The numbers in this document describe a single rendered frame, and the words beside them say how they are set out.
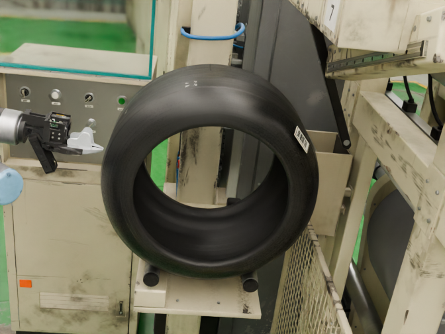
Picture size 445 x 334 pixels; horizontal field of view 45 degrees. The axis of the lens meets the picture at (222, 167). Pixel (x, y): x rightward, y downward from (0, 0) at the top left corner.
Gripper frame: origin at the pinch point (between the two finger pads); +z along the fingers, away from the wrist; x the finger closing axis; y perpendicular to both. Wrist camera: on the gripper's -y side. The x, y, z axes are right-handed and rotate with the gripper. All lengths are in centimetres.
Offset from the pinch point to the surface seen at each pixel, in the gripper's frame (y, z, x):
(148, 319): -121, 28, 77
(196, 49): 26.0, 21.1, 27.0
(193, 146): -4.8, 26.8, 26.9
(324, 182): -5, 70, 20
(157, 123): 15.5, 13.9, -11.6
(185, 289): -39, 32, -1
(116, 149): 5.8, 5.2, -9.4
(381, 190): -15, 101, 45
